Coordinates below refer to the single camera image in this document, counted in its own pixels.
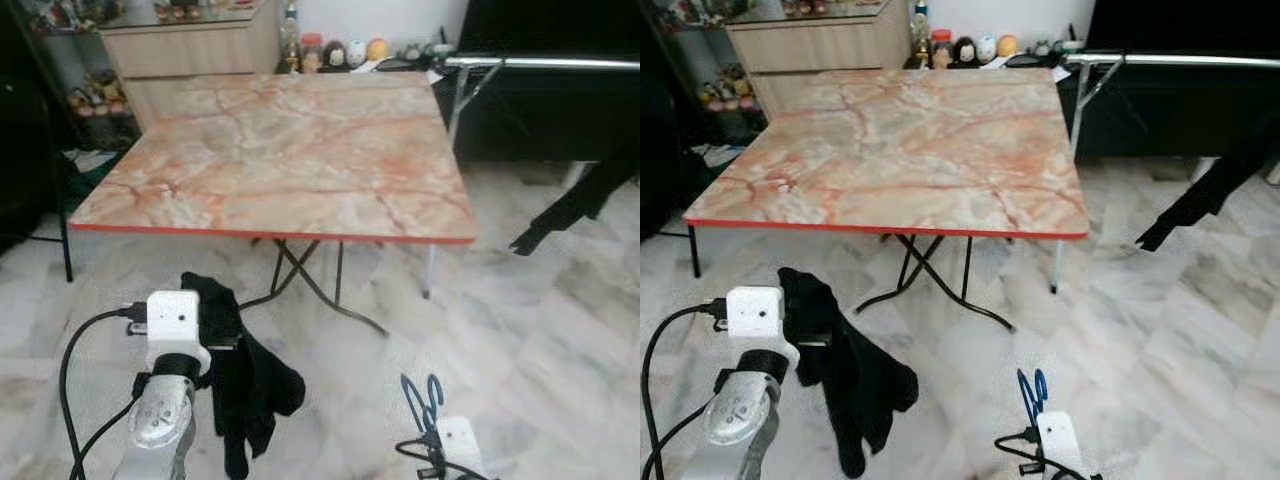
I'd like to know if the blue plastic hanger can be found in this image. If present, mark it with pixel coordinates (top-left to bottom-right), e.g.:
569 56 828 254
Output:
1017 368 1049 426
400 373 446 436

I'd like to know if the black cloth garment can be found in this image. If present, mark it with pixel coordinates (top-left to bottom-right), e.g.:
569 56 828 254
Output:
180 272 306 480
778 267 919 479

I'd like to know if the black printed t-shirt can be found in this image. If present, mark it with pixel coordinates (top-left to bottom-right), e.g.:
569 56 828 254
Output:
1135 130 1280 253
510 150 641 256

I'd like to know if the dark display shelf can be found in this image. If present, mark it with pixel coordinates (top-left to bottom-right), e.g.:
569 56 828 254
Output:
640 0 771 241
0 0 129 256

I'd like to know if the black TV cabinet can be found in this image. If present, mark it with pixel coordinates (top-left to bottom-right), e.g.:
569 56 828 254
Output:
440 70 641 166
1060 65 1280 161

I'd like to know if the silver metal clothes rack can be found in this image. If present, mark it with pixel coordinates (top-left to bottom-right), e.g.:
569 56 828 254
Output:
1062 52 1280 161
443 54 641 151

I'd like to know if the black flat screen television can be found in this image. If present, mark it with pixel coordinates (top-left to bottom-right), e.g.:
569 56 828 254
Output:
1085 0 1280 53
455 0 641 56

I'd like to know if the light wooden sideboard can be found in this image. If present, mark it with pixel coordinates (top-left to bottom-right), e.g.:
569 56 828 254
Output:
725 0 911 121
98 0 281 131

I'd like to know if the marble pattern folding table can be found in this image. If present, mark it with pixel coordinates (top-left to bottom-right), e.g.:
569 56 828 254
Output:
683 68 1091 331
60 70 479 338

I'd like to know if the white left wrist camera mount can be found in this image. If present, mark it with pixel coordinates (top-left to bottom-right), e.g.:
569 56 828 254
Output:
725 286 801 373
145 290 213 376

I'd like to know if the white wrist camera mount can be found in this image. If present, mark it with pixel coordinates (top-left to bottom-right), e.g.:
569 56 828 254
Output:
725 286 801 373
145 290 213 376
1035 410 1086 480
432 415 486 480

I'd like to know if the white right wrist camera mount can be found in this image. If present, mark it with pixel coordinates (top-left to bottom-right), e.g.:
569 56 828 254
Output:
432 415 486 480
1035 410 1086 480

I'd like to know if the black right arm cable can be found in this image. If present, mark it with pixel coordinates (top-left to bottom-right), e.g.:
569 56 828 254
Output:
995 430 1101 480
395 435 491 480

